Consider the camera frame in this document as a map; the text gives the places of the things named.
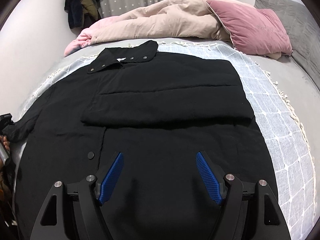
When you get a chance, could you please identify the grey quilted headboard cushion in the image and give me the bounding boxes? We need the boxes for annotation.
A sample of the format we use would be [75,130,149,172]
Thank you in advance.
[254,0,319,86]

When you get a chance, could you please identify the pink velvet pillow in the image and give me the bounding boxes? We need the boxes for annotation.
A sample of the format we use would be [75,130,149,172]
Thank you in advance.
[207,0,292,60]

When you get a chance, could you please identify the beige pink duvet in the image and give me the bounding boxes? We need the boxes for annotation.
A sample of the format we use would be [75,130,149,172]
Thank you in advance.
[64,0,230,56]

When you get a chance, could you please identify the large black coat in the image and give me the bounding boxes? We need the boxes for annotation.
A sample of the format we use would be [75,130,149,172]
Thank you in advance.
[4,41,277,239]

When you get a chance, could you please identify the dark clothes hanging on wall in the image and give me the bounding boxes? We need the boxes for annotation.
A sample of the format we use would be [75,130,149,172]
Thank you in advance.
[64,0,101,29]

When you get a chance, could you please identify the white checked bed throw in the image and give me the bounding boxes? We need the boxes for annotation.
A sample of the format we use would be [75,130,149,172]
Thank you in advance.
[18,39,318,235]

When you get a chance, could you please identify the person's left hand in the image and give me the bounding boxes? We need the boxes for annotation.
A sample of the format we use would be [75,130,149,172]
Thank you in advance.
[1,135,12,202]

